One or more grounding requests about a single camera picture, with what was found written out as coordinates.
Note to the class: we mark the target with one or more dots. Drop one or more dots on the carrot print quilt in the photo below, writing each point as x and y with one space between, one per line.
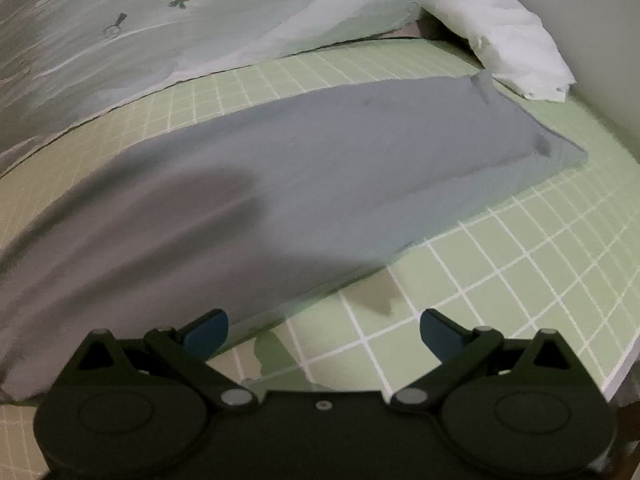
200 25

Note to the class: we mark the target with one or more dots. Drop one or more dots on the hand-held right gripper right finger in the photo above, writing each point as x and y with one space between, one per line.
440 335

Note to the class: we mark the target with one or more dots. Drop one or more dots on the green grid cutting mat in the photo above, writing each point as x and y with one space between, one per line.
525 260

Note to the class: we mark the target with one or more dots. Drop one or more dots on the grey garment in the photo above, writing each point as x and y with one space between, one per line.
325 185

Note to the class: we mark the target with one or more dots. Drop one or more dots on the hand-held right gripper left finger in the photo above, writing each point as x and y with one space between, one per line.
207 334

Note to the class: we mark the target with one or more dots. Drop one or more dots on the white crumpled cloth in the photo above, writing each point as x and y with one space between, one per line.
510 40

